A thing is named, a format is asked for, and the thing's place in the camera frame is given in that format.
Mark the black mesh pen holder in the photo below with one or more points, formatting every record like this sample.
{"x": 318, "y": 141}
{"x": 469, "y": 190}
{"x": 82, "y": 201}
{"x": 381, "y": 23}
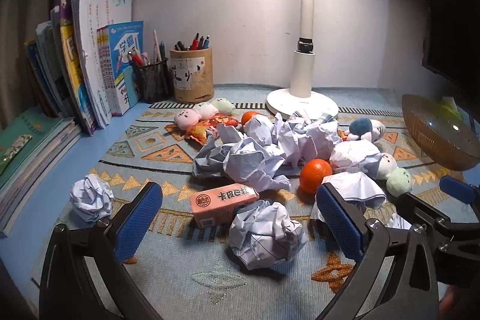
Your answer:
{"x": 152, "y": 80}

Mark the stack of flat notebooks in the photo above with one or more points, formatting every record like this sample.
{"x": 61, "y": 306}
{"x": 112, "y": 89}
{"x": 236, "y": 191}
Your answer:
{"x": 33, "y": 155}

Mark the pink snack box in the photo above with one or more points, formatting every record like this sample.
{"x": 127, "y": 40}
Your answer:
{"x": 223, "y": 202}

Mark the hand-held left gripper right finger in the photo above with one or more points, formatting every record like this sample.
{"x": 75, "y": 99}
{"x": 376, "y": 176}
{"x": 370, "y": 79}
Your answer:
{"x": 339, "y": 222}

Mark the white desk lamp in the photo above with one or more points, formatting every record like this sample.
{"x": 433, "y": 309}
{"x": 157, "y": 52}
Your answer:
{"x": 305, "y": 42}

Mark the blue white plush toy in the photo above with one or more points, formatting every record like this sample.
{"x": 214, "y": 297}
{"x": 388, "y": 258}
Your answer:
{"x": 365, "y": 127}

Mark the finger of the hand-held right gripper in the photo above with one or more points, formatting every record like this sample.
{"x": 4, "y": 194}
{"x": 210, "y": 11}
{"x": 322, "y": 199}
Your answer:
{"x": 455, "y": 189}
{"x": 423, "y": 209}

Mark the row of upright books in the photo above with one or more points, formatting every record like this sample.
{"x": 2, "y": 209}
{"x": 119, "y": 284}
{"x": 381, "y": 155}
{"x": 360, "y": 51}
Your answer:
{"x": 93, "y": 61}

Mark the pink white green dango plush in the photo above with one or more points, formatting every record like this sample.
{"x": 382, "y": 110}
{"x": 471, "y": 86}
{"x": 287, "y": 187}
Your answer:
{"x": 202, "y": 112}

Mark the brown ribbed glass bowl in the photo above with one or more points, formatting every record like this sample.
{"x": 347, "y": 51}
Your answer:
{"x": 438, "y": 132}

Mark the plaid blue white hair clip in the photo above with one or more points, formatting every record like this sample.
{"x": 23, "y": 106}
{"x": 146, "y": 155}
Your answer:
{"x": 326, "y": 116}

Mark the small teal notebook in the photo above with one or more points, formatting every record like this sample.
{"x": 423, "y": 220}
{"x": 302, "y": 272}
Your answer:
{"x": 130, "y": 85}

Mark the red orange snack wrapper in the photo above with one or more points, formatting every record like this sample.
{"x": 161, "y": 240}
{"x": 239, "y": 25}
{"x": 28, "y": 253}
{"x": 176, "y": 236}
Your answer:
{"x": 198, "y": 132}

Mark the bunch of pens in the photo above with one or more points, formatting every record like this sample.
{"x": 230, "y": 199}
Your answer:
{"x": 195, "y": 42}
{"x": 140, "y": 55}

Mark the black monitor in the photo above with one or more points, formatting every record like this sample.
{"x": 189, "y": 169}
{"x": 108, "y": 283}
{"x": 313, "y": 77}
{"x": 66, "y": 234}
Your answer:
{"x": 450, "y": 5}

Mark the white paper ball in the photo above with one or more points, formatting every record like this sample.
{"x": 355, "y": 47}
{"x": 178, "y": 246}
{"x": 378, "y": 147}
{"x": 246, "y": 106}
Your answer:
{"x": 266, "y": 233}
{"x": 92, "y": 198}

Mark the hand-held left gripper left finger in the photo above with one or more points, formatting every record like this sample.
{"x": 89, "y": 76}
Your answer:
{"x": 137, "y": 222}

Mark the pile of papers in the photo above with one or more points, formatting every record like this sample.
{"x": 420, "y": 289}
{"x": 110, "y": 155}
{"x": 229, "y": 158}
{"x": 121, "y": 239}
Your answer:
{"x": 243, "y": 158}

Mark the camouflage pattern strip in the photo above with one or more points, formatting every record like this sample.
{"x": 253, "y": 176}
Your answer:
{"x": 15, "y": 153}

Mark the patterned blue woven mat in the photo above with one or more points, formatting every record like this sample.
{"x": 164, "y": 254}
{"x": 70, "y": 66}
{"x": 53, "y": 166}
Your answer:
{"x": 168, "y": 155}

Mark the round cardboard pen holder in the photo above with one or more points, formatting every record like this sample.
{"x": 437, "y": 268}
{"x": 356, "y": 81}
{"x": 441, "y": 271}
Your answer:
{"x": 191, "y": 76}

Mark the orange fruit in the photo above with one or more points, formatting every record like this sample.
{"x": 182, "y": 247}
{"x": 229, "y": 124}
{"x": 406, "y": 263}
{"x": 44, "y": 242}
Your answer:
{"x": 250, "y": 117}
{"x": 316, "y": 175}

